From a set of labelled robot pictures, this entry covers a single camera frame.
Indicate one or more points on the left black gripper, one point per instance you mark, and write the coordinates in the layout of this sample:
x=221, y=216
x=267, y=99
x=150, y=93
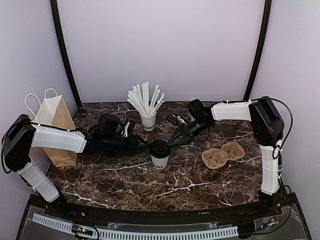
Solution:
x=133, y=144

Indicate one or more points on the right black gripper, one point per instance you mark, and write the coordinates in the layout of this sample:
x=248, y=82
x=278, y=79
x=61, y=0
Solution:
x=187, y=132

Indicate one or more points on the black plastic cup lid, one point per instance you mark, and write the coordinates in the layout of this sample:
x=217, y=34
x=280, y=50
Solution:
x=159, y=149

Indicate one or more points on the white paper coffee cup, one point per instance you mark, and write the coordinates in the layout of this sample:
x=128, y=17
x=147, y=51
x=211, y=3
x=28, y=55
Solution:
x=159, y=161

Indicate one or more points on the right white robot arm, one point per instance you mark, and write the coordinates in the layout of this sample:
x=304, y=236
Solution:
x=268, y=130

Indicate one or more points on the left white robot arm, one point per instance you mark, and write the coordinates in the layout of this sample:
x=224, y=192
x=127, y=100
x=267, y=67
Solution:
x=109, y=134

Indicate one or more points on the white cup holding straws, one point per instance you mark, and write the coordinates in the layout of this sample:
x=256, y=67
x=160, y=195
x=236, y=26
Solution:
x=148, y=122

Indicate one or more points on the cardboard cup carrier tray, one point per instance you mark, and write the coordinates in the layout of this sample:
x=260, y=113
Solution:
x=215, y=158

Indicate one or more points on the bundle of wrapped white straws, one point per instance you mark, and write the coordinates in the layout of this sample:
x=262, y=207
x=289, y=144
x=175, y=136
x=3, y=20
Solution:
x=145, y=103

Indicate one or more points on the brown paper bag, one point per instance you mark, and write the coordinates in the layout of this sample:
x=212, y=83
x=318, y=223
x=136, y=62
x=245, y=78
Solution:
x=54, y=113

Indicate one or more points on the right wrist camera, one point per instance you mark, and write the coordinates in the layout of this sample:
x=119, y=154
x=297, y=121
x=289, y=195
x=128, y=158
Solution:
x=176, y=120

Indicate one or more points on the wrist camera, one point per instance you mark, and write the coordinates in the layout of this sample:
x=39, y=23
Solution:
x=176, y=120
x=128, y=128

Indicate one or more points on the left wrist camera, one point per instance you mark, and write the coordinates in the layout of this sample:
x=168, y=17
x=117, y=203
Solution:
x=128, y=128

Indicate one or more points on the black front rail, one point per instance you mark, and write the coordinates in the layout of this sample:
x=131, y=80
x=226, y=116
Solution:
x=239, y=214

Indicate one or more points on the white cable duct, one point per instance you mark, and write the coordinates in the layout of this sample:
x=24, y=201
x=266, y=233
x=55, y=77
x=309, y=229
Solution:
x=122, y=231

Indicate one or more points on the right black frame post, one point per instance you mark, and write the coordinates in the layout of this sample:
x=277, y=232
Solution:
x=259, y=49

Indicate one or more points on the black frame post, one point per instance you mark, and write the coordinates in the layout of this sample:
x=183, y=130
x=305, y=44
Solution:
x=259, y=49
x=63, y=52

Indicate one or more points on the left black frame post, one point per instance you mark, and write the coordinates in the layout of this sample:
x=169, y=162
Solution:
x=63, y=52

